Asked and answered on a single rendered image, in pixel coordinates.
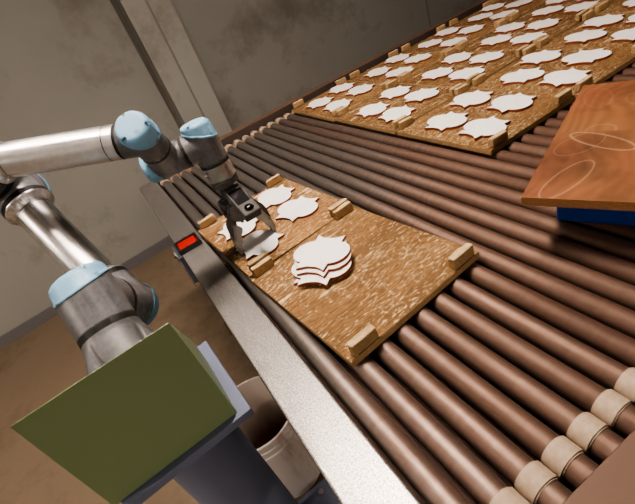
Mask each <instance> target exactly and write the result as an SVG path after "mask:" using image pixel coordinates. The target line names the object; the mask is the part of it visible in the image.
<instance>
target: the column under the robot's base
mask: <svg viewBox="0 0 635 504"><path fill-rule="evenodd" d="M197 348H198V349H199V351H200V352H201V353H202V355H203V356H204V357H205V359H206V360H207V361H208V363H209V365H210V366H211V368H212V370H213V372H214V373H215V375H216V377H217V378H218V380H219V382H220V384H221V385H222V387H223V389H224V391H225V392H226V394H227V396H228V397H229V399H230V401H231V403H232V404H233V406H234V408H235V410H236V411H237V413H236V414H234V415H233V416H232V417H230V418H229V419H228V420H226V421H225V422H224V423H222V424H221V425H220V426H219V427H217V428H216V429H215V430H213V431H212V432H211V433H209V434H208V435H207V436H205V437H204V438H203V439H202V440H200V441H199V442H198V443H196V444H195V445H194V446H192V447H191V448H190V449H188V450H187V451H186V452H185V453H183V454H182V455H181V456H179V457H178V458H177V459H175V460H174V461H173V462H171V463H170V464H169V465H168V466H166V467H165V468H164V469H162V470H161V471H160V472H158V473H157V474H156V475H154V476H153V477H152V478H151V479H149V480H148V481H147V482H145V483H144V484H143V485H141V486H140V487H139V488H137V489H136V490H135V491H134V492H132V493H131V494H130V495H128V496H127V497H126V498H124V499H123V500H122V501H121V503H122V504H142V503H143V502H144V501H146V500H147V499H148V498H149V497H151V496H152V495H153V494H154V493H156V492H157V491H158V490H159V489H161V488H162V487H163V486H164V485H166V484H167V483H168V482H169V481H171V480H172V479H174V480H175V481H176V482H177V483H178V484H179V485H180V486H181V487H182V488H183V489H184V490H185V491H186V492H188V493H189V494H190V495H191V496H192V497H193V498H194V499H195V500H196V501H197V502H198V503H199V504H340V502H339V501H338V499H337V497H336V496H335V494H334V493H333V491H332V490H331V488H330V487H329V485H328V483H327V482H326V480H325V479H323V480H322V481H321V482H320V483H318V484H317V485H316V486H315V487H314V488H313V489H312V490H311V491H310V492H308V493H307V494H306V495H305V496H304V497H303V498H302V499H301V500H300V501H299V502H297V501H296V500H295V498H294V497H293V496H292V494H291V493H290V492H289V491H288V489H287V488H286V487H285V485H284V484H283V483H282V482H281V480H280V479H279V478H278V476H277V475H276V474H275V473H274V471H273V470H272V469H271V467H270V466H269V465H268V464H267V462H266V461H265V460H264V459H263V457H262V456H261V455H260V453H259V452H258V451H257V450H256V448H255V447H254V446H253V444H252V443H251V442H250V441H249V439H248V438H247V437H246V435H245V434H244V433H243V432H242V430H241V429H240V428H239V426H240V425H241V424H242V423H244V422H245V421H246V420H247V419H249V418H250V417H251V416H252V415H254V412H253V410H252V409H251V407H250V406H249V404H248V403H247V401H246V400H245V398H244V397H243V395H242V394H241V392H240V391H239V389H238V388H237V386H236V384H235V383H234V381H233V380H232V378H231V377H230V375H229V374H228V372H227V371H226V369H225V368H224V366H223V365H222V363H221V362H220V360H219V359H218V357H217V356H216V354H215V353H214V351H213V350H212V348H211V347H210V345H209V344H208V342H207V341H204V342H203V343H202V344H200V345H199V346H197Z"/></svg>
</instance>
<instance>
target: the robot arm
mask: <svg viewBox="0 0 635 504"><path fill-rule="evenodd" d="M180 132H181V136H180V137H179V138H176V139H174V140H172V141H170V140H169V139H168V138H167V137H166V136H165V135H164V134H163V133H162V131H161V130H160V129H159V128H158V126H157V125H156V123H155V122H154V121H152V120H151V119H149V118H148V117H147V116H146V115H145V114H143V113H142V112H139V111H128V112H125V113H124V114H123V115H122V116H119V117H118V119H117V120H116V122H115V124H110V125H104V126H97V127H91V128H85V129H79V130H73V131H67V132H61V133H55V134H49V135H43V136H37V137H31V138H25V139H19V140H13V141H7V142H2V141H0V214H1V215H2V216H3V217H4V218H5V219H6V220H7V221H8V222H9V223H10V224H12V225H16V226H22V227H23V228H24V229H25V230H26V231H27V232H28V233H29V234H30V235H31V236H32V237H33V238H34V239H35V241H36V242H37V243H38V244H39V245H40V246H41V247H42V248H43V249H44V250H45V251H46V252H47V253H48V254H49V255H50V256H51V257H52V258H53V259H54V261H55V262H56V263H57V264H58V265H59V266H60V267H61V268H62V269H63V270H64V271H65V272H66V274H64V275H63V276H61V277H60V278H59V279H57V280H56V281H55V282H54V283H53V284H52V286H51V287H50V289H49V292H48V294H49V298H50V299H51V301H52V303H53V308H55V309H56V310H57V312H58V313H59V315H60V317H61V318H62V320H63V322H64V323H65V325H66V327H67V328H68V330H69V332H70V333H71V335H72V337H73V338H74V340H75V342H76V343H77V345H78V346H79V348H80V350H81V351H82V353H83V355H84V361H85V366H86V372H87V376H88V375H89V374H91V373H92V372H94V371H95V370H97V369H98V368H100V367H101V366H103V365H104V364H106V363H108V362H109V361H111V360H112V359H114V358H115V357H117V356H118V355H120V354H121V353H123V352H124V351H126V350H127V349H129V348H130V347H132V346H133V345H135V344H136V343H138V342H139V341H141V340H143V339H144V338H146V337H147V336H149V335H150V334H152V333H153V332H155V331H154V330H153V329H152V328H150V327H149V326H148V325H149V324H150V323H151V322H152V321H153V320H154V318H155V317H156V315H157V312H158V306H159V300H158V296H157V294H156V292H155V291H154V289H153V288H151V287H150V286H149V285H147V284H145V283H141V282H139V281H138V280H137V279H136V278H135V277H134V276H133V275H132V274H131V273H130V272H129V271H128V270H127V269H126V268H125V267H124V266H123V265H113V264H112V263H111V262H110V261H109V260H108V259H107V258H106V257H105V256H104V255H103V254H102V253H101V252H100V251H99V250H98V249H97V248H96V247H95V246H94V245H93V244H92V243H91V242H90V241H89V240H88V239H87V238H86V236H85V235H84V234H83V233H82V232H81V231H80V230H79V229H78V228H77V227H76V226H75V225H74V224H73V223H72V222H71V221H70V220H69V219H68V218H67V217H66V216H65V215H64V214H63V213H62V212H61V211H60V210H59V209H58V208H57V207H56V206H55V205H54V202H55V198H54V195H53V194H52V191H51V188H50V186H49V184H48V183H47V181H46V180H45V179H44V178H42V177H41V176H40V175H39V173H45V172H51V171H57V170H63V169H69V168H75V167H81V166H87V165H93V164H99V163H105V162H111V161H117V160H123V159H130V158H136V157H139V164H140V167H141V169H142V171H143V172H144V174H145V175H146V176H147V178H148V179H149V180H150V181H151V182H153V183H158V182H160V181H163V180H167V179H169V178H171V177H172V176H174V175H176V174H179V173H181V172H183V171H185V170H187V169H189V168H192V167H194V166H196V165H199V166H200V168H201V170H202V171H203V172H204V174H203V178H207V180H208V182H209V183H210V184H211V186H212V188H213V189H214V190H219V192H220V194H221V200H219V201H217V204H218V206H219V207H220V209H221V211H222V213H223V214H224V216H225V218H227V220H226V228H227V230H228V232H229V234H230V238H231V240H232V241H233V243H234V245H235V247H236V249H237V251H238V252H239V253H240V254H241V255H244V251H245V249H244V247H243V240H242V234H243V228H242V227H240V226H238V225H237V222H242V223H243V222H244V220H245V221H246V222H249V221H251V220H252V219H254V218H256V219H257V220H259V221H263V222H264V224H265V225H266V226H268V227H269V228H270V230H272V231H273V232H275V233H276V232H277V231H276V227H275V224H274V222H273V220H272V218H271V216H270V214H269V212H268V210H267V209H266V207H265V206H264V205H263V204H262V203H260V202H258V201H256V200H255V199H254V198H252V197H250V196H249V194H248V193H247V192H246V191H245V190H244V189H243V188H242V187H241V186H240V185H239V184H238V183H236V184H234V182H236V181H237V179H238V176H237V174H236V169H235V167H234V165H233V164H232V162H231V160H230V158H229V156H228V155H227V152H226V151H225V149H224V147H223V145H222V143H221V141H220V139H219V137H218V133H217V132H216V131H215V129H214V127H213V125H212V124H211V122H210V120H209V119H208V118H206V117H200V118H196V119H194V120H191V121H189V122H188V123H186V124H184V125H183V126H182V127H181V128H180ZM221 201H222V202H221Z"/></svg>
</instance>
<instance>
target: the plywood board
mask: <svg viewBox="0 0 635 504"><path fill-rule="evenodd" d="M521 204H522V205H529V206H547V207H565V208H583V209H601V210H619V211H635V80H631V81H622V82H612V83H603V84H593V85H584V86H583V87H582V89H581V90H580V92H579V94H578V96H577V98H576V99H575V101H574V103H573V105H572V107H571V108H570V110H569V112H568V114H567V116H566V117H565V119H564V121H563V123H562V124H561V126H560V128H559V130H558V132H557V133H556V135H555V137H554V139H553V141H552V142H551V144H550V146H549V148H548V150H547V151H546V153H545V155H544V157H543V159H542V160H541V162H540V164H539V166H538V168H537V169H536V171H535V173H534V175H533V177H532V178H531V180H530V182H529V184H528V186H527V187H526V189H525V191H524V193H523V195H522V196H521Z"/></svg>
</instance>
